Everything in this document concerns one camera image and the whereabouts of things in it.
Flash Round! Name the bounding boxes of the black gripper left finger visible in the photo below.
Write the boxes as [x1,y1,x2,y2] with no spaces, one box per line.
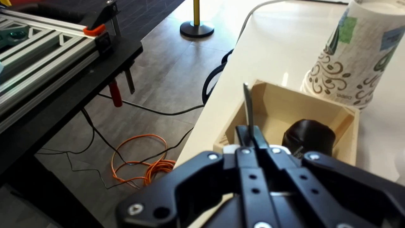
[117,124,271,228]

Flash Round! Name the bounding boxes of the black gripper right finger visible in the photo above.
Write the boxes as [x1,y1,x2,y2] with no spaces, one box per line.
[252,125,405,228]

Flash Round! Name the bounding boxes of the small black rounded object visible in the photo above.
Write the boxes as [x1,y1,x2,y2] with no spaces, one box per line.
[282,118,339,158]

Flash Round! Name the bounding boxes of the open wooden box red label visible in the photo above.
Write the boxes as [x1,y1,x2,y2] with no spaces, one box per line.
[213,80,361,168]

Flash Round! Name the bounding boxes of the patterned paper cup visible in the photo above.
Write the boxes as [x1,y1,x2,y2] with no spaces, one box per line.
[301,0,405,111]

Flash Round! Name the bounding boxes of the yellow stanchion black base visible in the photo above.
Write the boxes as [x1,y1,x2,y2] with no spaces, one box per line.
[179,0,216,39]

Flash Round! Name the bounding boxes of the black workbench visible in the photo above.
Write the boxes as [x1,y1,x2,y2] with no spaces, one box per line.
[0,0,145,175]

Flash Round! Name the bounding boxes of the orange and black clamp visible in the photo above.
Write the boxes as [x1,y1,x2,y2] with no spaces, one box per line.
[83,0,120,38]

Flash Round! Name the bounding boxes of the orange extension cable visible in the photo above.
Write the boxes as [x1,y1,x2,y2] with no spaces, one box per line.
[111,133,178,189]

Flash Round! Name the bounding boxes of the thick black cable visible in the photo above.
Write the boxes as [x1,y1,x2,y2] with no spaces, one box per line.
[202,48,236,106]

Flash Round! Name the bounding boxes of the thin black cable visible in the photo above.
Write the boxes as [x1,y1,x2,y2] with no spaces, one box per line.
[98,92,207,116]

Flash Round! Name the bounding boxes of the red handled clamp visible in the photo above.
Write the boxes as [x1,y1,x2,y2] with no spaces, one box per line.
[107,80,125,108]

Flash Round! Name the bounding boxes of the aluminium profile frame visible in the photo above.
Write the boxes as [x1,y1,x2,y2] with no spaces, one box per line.
[0,8,101,128]

